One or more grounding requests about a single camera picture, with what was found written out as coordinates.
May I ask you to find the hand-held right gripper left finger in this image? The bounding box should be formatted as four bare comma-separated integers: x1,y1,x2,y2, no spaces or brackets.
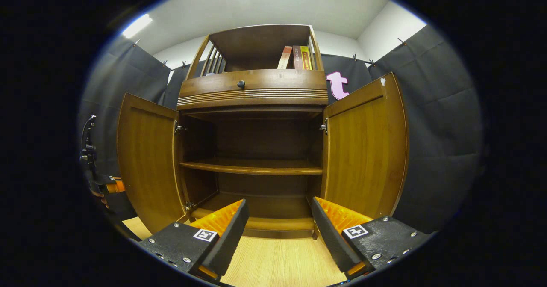
138,199,250,283

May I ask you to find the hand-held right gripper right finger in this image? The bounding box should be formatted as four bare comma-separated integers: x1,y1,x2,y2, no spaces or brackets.
311,197,434,280

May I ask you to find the wooden cabinet door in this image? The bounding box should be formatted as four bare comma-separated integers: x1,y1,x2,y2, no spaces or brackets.
117,92,188,235
321,72,409,219

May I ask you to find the ceiling strip light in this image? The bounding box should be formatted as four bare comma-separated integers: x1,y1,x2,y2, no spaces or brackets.
122,13,153,39

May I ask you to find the black backdrop cloth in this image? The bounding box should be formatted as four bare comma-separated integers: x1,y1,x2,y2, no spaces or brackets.
78,24,485,236

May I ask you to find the wooden drawer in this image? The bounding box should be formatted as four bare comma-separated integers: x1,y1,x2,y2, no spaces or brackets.
179,69,329,99

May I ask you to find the yellow book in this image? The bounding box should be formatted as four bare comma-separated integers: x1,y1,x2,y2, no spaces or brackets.
300,45,313,70

